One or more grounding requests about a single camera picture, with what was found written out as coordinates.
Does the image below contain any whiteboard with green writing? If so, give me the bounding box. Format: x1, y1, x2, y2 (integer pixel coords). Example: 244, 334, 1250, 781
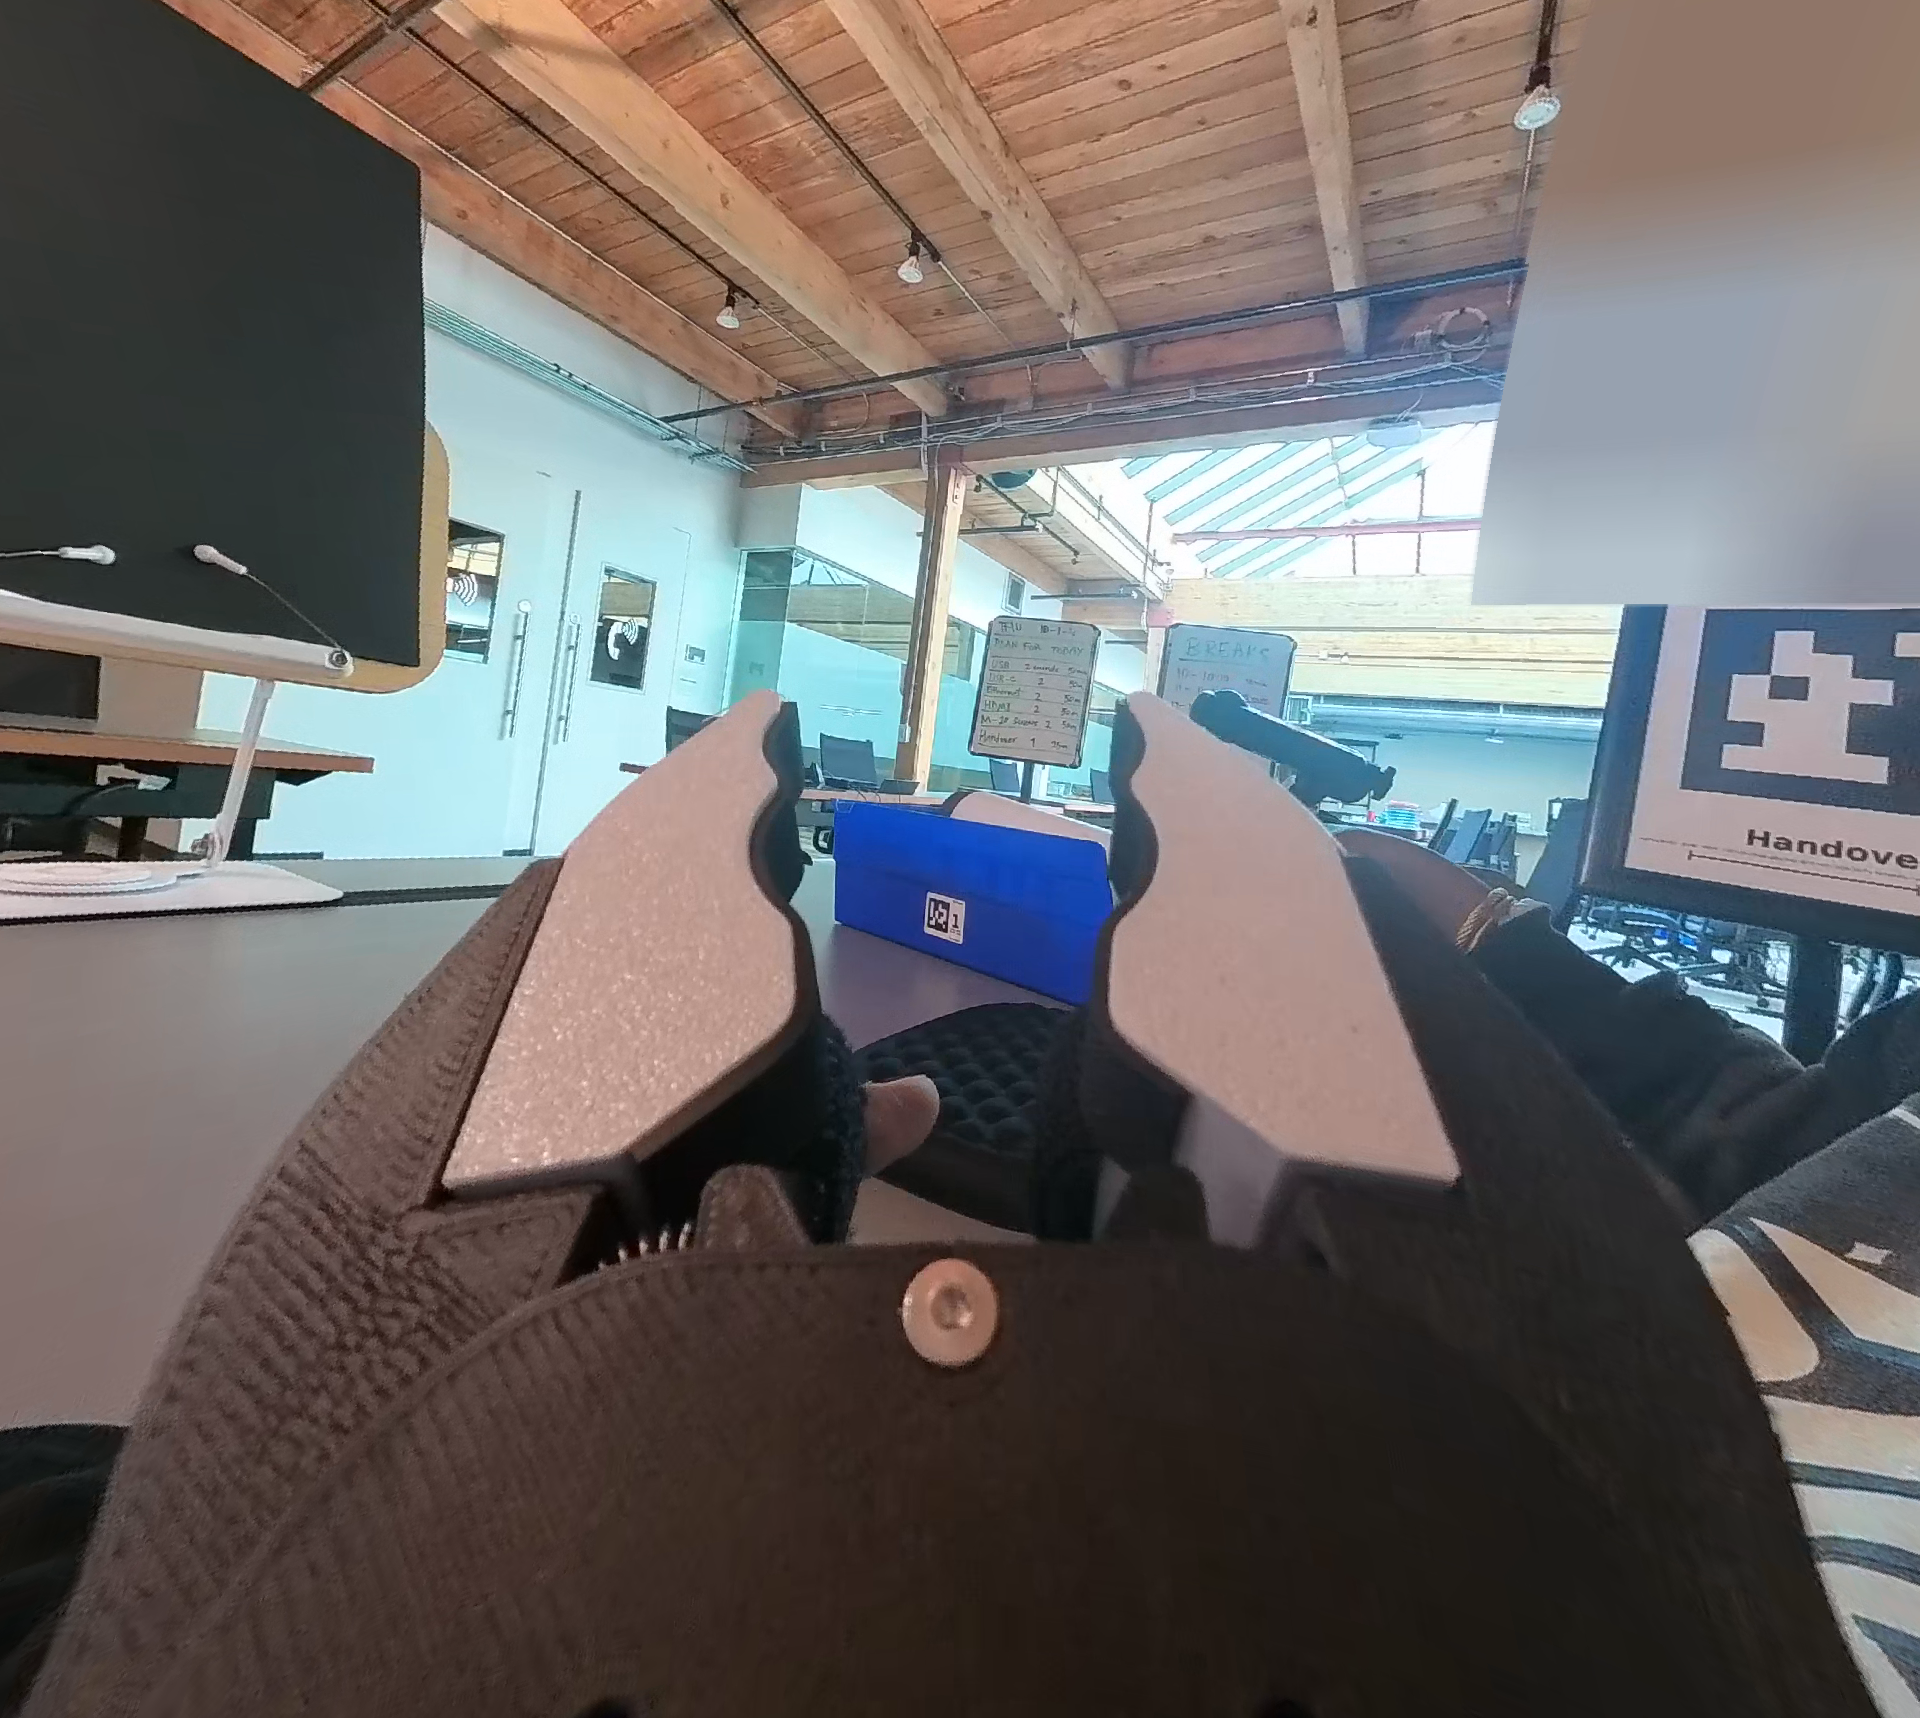
966, 614, 1105, 764

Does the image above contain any blue plastic bin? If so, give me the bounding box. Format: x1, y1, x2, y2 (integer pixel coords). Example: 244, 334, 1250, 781
833, 800, 1117, 1007

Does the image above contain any person's left hand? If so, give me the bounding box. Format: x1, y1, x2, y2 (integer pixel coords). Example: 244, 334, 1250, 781
781, 1012, 945, 1247

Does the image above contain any black office chair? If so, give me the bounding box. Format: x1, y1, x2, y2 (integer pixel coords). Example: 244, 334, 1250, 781
816, 731, 920, 797

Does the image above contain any gold bracelet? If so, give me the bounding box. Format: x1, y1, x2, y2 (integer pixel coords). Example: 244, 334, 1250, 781
1452, 884, 1555, 957

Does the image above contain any whiteboard with red writing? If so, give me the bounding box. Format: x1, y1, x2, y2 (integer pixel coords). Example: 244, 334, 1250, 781
1155, 621, 1301, 733

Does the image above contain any black sign pole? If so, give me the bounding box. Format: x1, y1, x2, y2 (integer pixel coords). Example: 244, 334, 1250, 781
1782, 938, 1849, 1067

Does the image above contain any black dimpled wrist pad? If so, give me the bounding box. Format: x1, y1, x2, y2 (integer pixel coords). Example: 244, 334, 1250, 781
863, 997, 1087, 1201

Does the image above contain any white monitor stand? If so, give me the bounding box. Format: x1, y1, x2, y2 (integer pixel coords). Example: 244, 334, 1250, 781
0, 584, 359, 922

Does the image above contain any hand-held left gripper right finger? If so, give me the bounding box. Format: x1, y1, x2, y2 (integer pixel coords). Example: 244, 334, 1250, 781
1103, 692, 1460, 1247

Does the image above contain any black monitor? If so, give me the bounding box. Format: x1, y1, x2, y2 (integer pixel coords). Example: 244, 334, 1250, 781
0, 0, 426, 673

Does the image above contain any wooden desk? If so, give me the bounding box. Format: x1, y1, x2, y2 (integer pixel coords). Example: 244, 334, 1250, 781
0, 719, 378, 858

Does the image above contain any black framed marker sign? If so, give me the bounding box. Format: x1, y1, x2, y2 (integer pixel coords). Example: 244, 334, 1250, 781
1582, 604, 1920, 957

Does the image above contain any person's right hand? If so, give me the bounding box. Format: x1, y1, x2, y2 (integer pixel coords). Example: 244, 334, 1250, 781
1326, 824, 1502, 961

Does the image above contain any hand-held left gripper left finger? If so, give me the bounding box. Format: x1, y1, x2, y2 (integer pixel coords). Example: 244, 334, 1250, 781
442, 692, 821, 1201

